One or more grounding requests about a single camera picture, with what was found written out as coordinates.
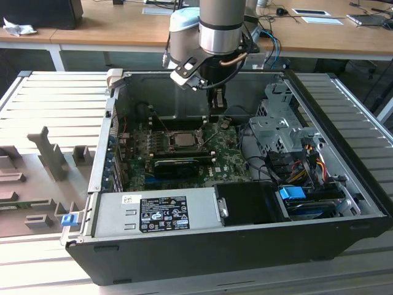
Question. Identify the thin metal locking lever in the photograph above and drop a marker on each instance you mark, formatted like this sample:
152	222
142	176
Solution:
160	120
213	136

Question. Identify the silver CPU plate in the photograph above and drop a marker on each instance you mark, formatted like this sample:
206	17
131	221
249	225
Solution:
183	139

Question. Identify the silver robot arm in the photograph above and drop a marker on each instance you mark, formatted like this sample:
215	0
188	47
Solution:
221	24

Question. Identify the black RAM slot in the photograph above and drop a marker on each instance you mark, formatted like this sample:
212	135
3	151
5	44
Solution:
184	122
184	156
184	128
184	152
184	125
184	119

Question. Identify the CPU socket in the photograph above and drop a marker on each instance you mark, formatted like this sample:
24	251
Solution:
168	142

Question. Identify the blue expansion slot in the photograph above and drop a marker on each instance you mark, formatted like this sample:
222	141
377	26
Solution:
153	182

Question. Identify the silver coin battery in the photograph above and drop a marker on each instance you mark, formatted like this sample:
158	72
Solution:
225	124

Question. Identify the silver metal drive cage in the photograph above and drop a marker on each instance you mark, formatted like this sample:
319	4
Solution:
276	129

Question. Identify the green motherboard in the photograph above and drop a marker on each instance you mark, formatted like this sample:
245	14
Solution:
227	159

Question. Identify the grey desk hatch plate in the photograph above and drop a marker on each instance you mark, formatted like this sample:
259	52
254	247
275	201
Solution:
153	11

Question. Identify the black computer mouse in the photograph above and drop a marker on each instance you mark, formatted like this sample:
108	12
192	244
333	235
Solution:
281	11

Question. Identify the beige plastic case latch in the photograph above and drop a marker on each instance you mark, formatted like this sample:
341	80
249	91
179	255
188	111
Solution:
114	77

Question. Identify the wooden office desk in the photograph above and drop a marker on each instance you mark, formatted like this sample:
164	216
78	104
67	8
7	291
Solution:
122	27
41	39

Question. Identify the black graphics card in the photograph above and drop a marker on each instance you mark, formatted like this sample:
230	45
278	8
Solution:
175	169

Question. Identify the white framed desk hatch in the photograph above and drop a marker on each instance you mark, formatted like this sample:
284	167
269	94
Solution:
310	11

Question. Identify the pale desk hatch plate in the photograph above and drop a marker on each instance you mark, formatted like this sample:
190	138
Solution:
322	20

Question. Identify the small dark box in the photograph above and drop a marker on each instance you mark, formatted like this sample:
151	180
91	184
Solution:
118	2

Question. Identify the blue disk carrier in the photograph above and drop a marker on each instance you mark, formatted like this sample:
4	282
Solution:
291	193

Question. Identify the grey flat notebook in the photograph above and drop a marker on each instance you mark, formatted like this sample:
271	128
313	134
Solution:
368	20

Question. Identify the black hard disk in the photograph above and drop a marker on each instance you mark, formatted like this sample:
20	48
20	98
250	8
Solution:
310	210

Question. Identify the silver power supply unit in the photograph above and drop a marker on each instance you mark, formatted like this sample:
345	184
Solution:
116	215

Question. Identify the black box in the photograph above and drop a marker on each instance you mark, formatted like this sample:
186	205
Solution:
40	12

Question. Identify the black open PC case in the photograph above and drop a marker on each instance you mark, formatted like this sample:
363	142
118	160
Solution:
184	261

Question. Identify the crumpled white paper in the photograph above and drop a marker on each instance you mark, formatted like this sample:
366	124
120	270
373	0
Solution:
18	28

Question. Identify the blue plastic latch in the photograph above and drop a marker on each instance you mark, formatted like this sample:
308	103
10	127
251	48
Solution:
68	220

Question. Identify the grey parts rack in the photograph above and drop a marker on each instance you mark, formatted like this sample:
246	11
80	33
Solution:
37	184

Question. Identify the green RAM stick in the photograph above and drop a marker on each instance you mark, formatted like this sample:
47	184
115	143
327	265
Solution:
24	205

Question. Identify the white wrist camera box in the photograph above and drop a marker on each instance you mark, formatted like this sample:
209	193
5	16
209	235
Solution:
184	80

